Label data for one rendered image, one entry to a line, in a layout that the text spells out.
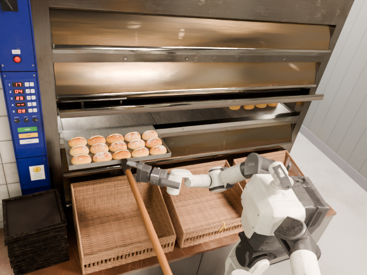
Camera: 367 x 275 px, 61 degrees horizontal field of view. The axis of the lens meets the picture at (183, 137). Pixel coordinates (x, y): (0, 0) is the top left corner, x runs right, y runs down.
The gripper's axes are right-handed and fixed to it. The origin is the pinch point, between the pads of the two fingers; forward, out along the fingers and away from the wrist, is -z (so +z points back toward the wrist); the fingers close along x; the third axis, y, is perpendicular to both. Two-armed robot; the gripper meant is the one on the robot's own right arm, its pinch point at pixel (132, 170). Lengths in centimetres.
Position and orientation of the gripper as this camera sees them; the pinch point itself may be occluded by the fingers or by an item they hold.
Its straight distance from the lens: 163.4
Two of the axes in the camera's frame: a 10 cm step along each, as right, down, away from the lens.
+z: 9.7, 2.4, -0.9
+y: 2.1, -5.1, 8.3
